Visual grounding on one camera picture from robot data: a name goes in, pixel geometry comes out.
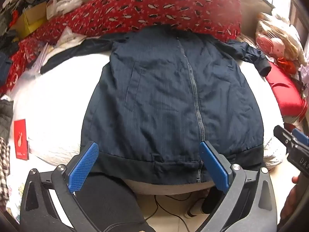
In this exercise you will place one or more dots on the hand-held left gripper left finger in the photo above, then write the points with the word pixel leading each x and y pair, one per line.
pixel 83 164

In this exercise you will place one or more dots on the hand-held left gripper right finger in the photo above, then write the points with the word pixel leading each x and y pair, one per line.
pixel 214 166

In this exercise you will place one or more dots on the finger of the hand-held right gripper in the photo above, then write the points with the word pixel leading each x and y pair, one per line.
pixel 283 136
pixel 300 135

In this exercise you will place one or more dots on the navy zip jacket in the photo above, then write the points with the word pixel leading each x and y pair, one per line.
pixel 157 89

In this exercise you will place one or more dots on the person's right hand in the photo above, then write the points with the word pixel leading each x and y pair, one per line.
pixel 291 203

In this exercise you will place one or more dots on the red cushion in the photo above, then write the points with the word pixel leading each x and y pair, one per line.
pixel 284 94

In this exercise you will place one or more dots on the person's foot with shoe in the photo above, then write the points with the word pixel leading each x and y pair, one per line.
pixel 202 207

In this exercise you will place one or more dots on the person's leg in black trousers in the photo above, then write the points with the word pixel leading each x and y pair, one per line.
pixel 108 203

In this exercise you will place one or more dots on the white bed blanket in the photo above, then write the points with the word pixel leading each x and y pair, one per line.
pixel 60 101

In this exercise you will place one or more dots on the red yarn decoration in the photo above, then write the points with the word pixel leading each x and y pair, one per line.
pixel 287 65

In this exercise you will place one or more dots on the plaid cloth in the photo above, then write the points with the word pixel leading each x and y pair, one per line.
pixel 4 169

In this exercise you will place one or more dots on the dark quilted garment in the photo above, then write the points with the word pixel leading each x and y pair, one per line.
pixel 5 123

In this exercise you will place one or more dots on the doll in plastic bag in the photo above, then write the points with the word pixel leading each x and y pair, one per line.
pixel 275 43

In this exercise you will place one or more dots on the white paper packets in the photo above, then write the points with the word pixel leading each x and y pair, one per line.
pixel 70 38

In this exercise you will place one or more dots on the yellow cardboard box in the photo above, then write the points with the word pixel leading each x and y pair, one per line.
pixel 30 19

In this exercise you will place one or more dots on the white plastic bag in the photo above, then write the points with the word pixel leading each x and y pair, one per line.
pixel 64 7

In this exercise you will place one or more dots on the red patterned quilt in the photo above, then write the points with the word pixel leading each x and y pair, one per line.
pixel 144 4

